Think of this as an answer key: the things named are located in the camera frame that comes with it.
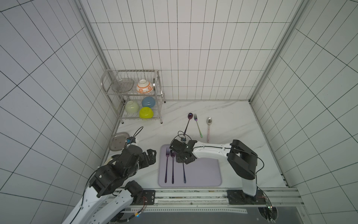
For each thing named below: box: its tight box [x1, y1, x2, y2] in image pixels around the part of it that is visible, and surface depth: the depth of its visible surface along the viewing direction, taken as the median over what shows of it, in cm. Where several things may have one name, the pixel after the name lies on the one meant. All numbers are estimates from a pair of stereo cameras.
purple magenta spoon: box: [183, 112, 194, 136], surface depth 109 cm
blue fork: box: [182, 162, 187, 184], surface depth 81 cm
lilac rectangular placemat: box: [158, 144, 222, 188], surface depth 81 cm
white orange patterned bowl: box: [136, 79, 154, 94], surface depth 87 cm
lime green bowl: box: [138, 106, 154, 119], surface depth 103 cm
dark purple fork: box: [164, 147, 171, 183], surface depth 85 cm
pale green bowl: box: [124, 100, 140, 114], surface depth 106 cm
